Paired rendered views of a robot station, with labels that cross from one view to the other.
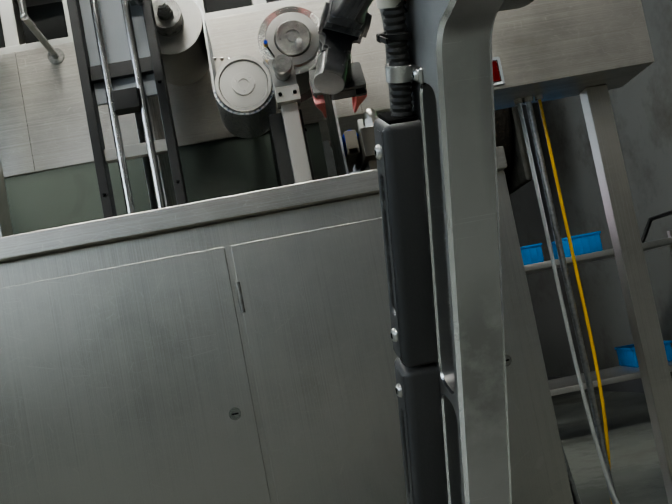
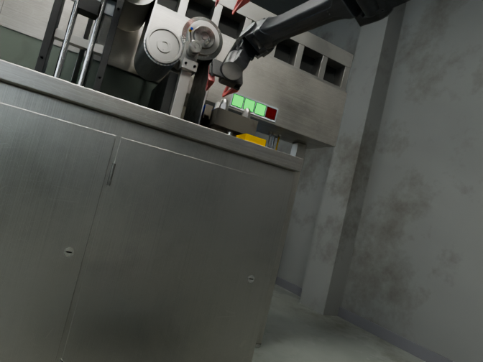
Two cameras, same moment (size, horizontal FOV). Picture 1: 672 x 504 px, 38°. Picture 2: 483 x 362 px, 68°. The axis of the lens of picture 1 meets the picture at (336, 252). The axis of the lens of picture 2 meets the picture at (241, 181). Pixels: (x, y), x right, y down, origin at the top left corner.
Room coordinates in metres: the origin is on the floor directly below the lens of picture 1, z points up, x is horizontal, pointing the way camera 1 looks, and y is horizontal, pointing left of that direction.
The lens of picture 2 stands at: (0.82, 0.20, 0.72)
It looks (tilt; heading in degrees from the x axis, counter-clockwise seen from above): 4 degrees up; 339
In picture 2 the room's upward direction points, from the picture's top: 14 degrees clockwise
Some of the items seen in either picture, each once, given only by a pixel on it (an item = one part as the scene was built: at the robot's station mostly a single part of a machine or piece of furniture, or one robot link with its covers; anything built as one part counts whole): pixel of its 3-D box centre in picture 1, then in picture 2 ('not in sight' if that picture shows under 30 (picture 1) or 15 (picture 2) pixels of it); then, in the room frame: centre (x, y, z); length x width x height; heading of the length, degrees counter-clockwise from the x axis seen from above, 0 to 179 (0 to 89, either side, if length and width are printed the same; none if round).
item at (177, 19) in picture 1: (166, 17); not in sight; (1.98, 0.25, 1.33); 0.06 x 0.06 x 0.06; 4
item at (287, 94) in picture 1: (293, 129); (182, 87); (1.98, 0.04, 1.05); 0.06 x 0.05 x 0.31; 4
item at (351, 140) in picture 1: (349, 152); (198, 115); (2.15, -0.07, 1.01); 0.23 x 0.03 x 0.05; 4
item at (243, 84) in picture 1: (246, 98); (157, 55); (2.14, 0.13, 1.17); 0.26 x 0.12 x 0.12; 4
